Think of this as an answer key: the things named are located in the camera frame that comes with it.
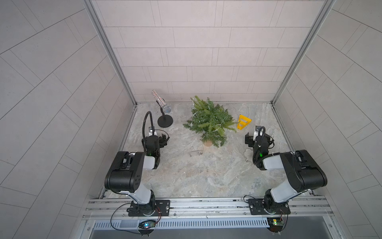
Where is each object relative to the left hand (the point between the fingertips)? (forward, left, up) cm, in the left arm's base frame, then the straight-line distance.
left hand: (156, 133), depth 95 cm
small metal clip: (-14, -28, -1) cm, 31 cm away
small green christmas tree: (-11, -33, +27) cm, 44 cm away
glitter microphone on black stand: (+12, -3, -2) cm, 12 cm away
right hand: (0, -64, +2) cm, 64 cm away
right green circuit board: (-47, -62, -3) cm, 78 cm away
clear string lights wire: (-5, -24, +23) cm, 34 cm away
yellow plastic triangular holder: (+12, -59, -2) cm, 60 cm away
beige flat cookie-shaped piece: (-14, -56, 0) cm, 58 cm away
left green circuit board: (-47, -4, -1) cm, 47 cm away
